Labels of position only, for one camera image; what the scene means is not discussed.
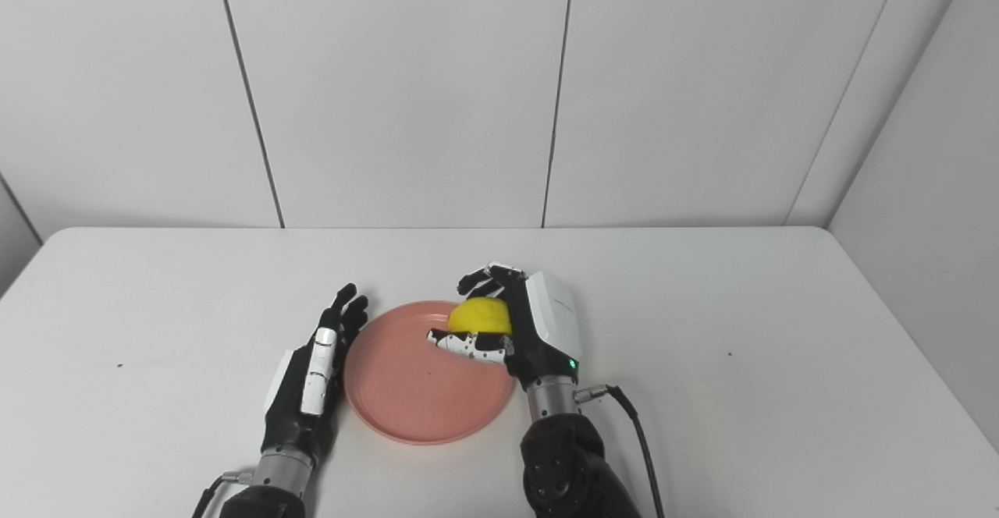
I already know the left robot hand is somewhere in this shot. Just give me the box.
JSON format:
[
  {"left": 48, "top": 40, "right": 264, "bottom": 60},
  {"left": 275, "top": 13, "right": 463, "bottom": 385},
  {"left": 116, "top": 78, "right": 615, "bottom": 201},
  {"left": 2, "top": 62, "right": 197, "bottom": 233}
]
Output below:
[{"left": 261, "top": 283, "right": 369, "bottom": 461}]

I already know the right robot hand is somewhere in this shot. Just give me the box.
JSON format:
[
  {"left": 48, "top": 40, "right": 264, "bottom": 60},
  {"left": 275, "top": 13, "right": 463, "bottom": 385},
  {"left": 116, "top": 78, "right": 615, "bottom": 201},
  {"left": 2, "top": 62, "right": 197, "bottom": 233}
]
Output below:
[{"left": 427, "top": 262, "right": 584, "bottom": 391}]

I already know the yellow lemon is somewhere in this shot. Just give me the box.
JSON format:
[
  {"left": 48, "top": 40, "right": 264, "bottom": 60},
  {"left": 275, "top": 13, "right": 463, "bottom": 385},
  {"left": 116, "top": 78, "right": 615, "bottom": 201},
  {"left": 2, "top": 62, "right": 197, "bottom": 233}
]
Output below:
[{"left": 447, "top": 296, "right": 514, "bottom": 336}]

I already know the pink plate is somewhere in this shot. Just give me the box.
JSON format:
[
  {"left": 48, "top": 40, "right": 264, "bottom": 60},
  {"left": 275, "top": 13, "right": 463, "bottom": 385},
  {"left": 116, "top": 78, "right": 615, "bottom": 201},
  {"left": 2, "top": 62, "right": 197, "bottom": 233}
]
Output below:
[{"left": 343, "top": 300, "right": 517, "bottom": 446}]

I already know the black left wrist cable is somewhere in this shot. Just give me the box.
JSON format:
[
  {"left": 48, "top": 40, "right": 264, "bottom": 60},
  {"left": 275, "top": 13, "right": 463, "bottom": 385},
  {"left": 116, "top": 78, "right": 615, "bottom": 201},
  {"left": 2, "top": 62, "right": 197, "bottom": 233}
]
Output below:
[{"left": 191, "top": 470, "right": 254, "bottom": 518}]

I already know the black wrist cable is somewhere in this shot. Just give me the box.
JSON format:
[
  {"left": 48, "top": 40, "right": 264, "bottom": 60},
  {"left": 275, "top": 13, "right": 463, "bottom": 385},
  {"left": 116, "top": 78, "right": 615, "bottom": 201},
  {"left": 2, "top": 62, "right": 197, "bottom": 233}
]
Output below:
[
  {"left": 574, "top": 384, "right": 667, "bottom": 518},
  {"left": 191, "top": 470, "right": 254, "bottom": 518}
]

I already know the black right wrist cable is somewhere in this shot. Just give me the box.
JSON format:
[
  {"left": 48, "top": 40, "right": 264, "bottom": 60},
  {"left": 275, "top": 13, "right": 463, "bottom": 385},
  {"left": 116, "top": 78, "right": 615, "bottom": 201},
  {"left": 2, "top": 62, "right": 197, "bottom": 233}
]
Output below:
[{"left": 574, "top": 384, "right": 667, "bottom": 518}]

